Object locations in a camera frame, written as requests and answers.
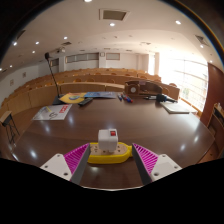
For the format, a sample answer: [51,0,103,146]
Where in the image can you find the black remote control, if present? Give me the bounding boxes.
[77,97,94,108]

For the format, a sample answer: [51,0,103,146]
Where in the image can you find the ceiling vent grille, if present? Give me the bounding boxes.
[194,34,211,48]
[14,29,27,41]

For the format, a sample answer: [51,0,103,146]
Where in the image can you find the yellow power strip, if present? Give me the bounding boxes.
[87,141,134,165]

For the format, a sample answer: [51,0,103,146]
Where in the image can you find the large glass window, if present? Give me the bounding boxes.
[158,58,209,113]

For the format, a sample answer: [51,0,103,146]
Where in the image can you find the black handheld microphone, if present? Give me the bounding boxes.
[155,93,179,104]

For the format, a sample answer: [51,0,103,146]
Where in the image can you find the white charger with red button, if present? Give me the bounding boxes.
[97,128,119,153]

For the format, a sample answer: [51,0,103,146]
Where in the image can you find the small wooden-topped stand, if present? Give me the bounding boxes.
[0,110,20,145]

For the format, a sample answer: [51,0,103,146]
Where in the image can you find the wooden shelf unit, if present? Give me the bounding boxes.
[207,102,224,148]

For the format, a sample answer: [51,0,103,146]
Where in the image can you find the white sheet with red print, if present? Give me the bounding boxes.
[31,103,73,122]

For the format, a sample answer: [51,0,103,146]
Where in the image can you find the white closed book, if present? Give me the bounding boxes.
[159,100,192,115]

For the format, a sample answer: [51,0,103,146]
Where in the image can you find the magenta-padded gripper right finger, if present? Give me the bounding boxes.
[131,142,183,186]

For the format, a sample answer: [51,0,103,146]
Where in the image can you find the wooden desk organizer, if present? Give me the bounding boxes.
[124,79,164,98]

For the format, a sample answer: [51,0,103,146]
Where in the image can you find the square ceiling air conditioner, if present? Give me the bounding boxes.
[98,8,131,22]

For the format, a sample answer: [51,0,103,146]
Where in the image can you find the rows of wooden lecture seats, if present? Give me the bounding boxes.
[0,67,183,118]

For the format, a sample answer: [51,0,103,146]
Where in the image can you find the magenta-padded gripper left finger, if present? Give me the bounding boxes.
[39,142,92,186]

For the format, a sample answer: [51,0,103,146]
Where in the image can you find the black gooseneck microphone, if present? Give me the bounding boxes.
[44,52,67,106]

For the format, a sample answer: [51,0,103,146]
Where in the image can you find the round ceiling lights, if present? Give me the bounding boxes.
[0,0,214,73]

